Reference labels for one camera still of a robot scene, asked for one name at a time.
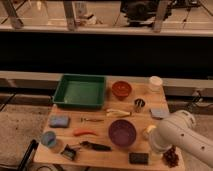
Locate orange carrot toy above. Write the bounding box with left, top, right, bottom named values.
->
left=73, top=130, right=98, bottom=136

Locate small brass spoon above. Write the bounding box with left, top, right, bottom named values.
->
left=80, top=118, right=104, bottom=122

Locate blue sponge block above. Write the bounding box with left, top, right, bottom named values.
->
left=49, top=116, right=69, bottom=128

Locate orange-red bowl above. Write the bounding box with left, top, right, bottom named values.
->
left=112, top=81, right=132, bottom=100

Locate yellow-red apple toy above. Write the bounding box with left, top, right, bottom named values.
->
left=143, top=125, right=156, bottom=140

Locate blue plastic cup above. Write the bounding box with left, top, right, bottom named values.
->
left=41, top=131, right=57, bottom=148

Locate blue-grey sponge pad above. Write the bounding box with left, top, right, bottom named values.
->
left=150, top=108, right=169, bottom=119

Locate black binder clip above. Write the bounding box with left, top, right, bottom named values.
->
left=61, top=145, right=80, bottom=161

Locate green plastic tray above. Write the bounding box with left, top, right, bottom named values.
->
left=53, top=74, right=106, bottom=109

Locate peeled banana toy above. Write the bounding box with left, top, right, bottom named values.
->
left=106, top=109, right=131, bottom=117

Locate black eraser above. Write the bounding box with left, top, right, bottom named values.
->
left=129, top=153, right=149, bottom=164

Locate dark red grape bunch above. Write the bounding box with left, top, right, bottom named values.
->
left=163, top=146, right=179, bottom=167

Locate small metal cup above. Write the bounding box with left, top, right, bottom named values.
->
left=134, top=98, right=145, bottom=113

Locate wooden board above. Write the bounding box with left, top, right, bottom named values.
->
left=34, top=82, right=185, bottom=171

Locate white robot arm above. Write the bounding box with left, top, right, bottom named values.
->
left=148, top=110, right=213, bottom=168

